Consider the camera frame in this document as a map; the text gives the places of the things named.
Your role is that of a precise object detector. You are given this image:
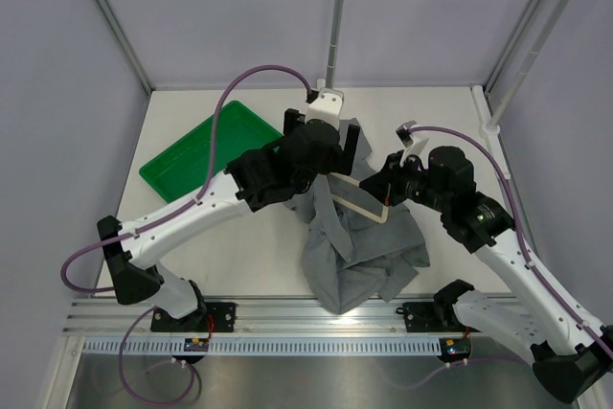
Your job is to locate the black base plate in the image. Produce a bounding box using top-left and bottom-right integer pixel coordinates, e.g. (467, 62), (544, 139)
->
(150, 302), (237, 333)
(395, 301), (479, 333)

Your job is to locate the green plastic tray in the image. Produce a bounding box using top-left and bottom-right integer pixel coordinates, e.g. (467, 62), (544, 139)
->
(139, 101), (282, 203)

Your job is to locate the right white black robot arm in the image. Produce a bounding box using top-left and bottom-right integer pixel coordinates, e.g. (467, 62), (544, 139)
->
(359, 146), (612, 403)

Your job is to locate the aluminium frame post right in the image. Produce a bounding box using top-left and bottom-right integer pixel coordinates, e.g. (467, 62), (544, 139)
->
(483, 0), (546, 97)

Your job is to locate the metal clothes rack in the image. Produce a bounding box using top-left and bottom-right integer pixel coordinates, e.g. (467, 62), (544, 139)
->
(315, 0), (598, 180)

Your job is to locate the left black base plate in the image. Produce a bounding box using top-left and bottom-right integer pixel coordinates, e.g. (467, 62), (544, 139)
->
(150, 302), (237, 333)

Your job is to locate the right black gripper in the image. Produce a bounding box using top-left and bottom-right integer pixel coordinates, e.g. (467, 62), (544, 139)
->
(361, 149), (451, 214)

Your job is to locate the aluminium mounting rail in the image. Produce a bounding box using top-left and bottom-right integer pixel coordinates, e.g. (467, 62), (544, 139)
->
(61, 296), (432, 337)

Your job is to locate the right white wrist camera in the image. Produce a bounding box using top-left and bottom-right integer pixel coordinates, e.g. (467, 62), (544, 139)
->
(396, 121), (429, 166)

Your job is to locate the grey button-up shirt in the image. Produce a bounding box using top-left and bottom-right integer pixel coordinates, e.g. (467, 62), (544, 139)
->
(282, 117), (432, 315)

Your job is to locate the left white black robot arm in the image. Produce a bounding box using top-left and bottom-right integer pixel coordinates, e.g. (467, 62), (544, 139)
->
(97, 109), (360, 331)

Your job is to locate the aluminium frame post left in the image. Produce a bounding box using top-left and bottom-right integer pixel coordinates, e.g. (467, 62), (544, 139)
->
(93, 0), (155, 96)

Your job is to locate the purple cable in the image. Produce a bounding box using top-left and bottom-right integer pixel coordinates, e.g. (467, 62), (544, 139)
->
(60, 64), (319, 404)
(382, 125), (613, 391)

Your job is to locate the white slotted cable duct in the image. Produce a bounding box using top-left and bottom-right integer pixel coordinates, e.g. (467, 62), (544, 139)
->
(83, 336), (444, 356)

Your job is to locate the cream hanger with metal hook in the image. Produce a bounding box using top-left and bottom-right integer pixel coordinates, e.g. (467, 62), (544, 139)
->
(329, 172), (390, 224)

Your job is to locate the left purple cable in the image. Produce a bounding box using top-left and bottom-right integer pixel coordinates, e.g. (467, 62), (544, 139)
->
(60, 64), (319, 404)

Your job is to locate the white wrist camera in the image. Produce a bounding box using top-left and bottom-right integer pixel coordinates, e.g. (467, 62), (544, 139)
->
(305, 88), (344, 129)
(396, 121), (429, 166)

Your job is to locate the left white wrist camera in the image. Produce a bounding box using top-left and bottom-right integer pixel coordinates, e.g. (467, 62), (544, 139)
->
(305, 88), (344, 129)

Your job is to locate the aluminium frame post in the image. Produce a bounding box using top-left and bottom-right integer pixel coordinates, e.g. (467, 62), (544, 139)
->
(93, 0), (155, 96)
(483, 0), (546, 97)

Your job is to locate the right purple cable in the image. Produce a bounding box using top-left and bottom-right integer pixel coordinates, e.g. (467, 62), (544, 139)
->
(382, 125), (613, 391)

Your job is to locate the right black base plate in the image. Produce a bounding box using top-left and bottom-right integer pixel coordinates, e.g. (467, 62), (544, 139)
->
(395, 301), (479, 333)

